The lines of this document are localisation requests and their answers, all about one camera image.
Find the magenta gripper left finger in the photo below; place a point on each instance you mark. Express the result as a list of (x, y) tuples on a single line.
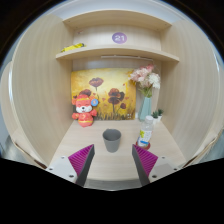
[(75, 167)]

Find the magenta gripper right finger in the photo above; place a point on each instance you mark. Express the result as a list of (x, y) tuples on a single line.
[(151, 167)]

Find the clear plastic water bottle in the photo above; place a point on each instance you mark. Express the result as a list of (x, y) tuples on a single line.
[(146, 132)]

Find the red round coaster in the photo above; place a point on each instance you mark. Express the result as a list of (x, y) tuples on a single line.
[(148, 146)]

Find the grey plastic cup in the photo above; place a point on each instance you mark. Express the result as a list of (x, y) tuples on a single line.
[(111, 139)]

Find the small potted succulent left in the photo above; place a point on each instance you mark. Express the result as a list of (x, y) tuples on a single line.
[(155, 117)]

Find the small potted succulent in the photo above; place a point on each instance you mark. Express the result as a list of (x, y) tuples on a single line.
[(155, 117), (160, 113)]

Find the light blue vase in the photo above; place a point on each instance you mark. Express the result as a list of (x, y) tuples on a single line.
[(145, 109)]

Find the small potted succulent right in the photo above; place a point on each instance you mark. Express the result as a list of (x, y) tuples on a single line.
[(160, 113)]

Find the red plush toy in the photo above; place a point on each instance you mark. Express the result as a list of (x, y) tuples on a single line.
[(85, 111)]

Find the poppy flower painting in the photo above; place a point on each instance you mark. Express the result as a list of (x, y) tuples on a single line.
[(115, 92)]

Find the pink white flower bouquet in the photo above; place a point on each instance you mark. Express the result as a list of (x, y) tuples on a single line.
[(146, 79)]

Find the white light bar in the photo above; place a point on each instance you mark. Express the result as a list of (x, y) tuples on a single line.
[(125, 57)]

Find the yellow object on shelf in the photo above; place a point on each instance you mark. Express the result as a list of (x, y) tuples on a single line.
[(79, 45)]

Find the purple round number sticker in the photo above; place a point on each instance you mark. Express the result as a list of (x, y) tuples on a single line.
[(119, 38)]

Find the wooden wall shelf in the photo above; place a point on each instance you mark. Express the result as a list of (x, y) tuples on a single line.
[(117, 50)]

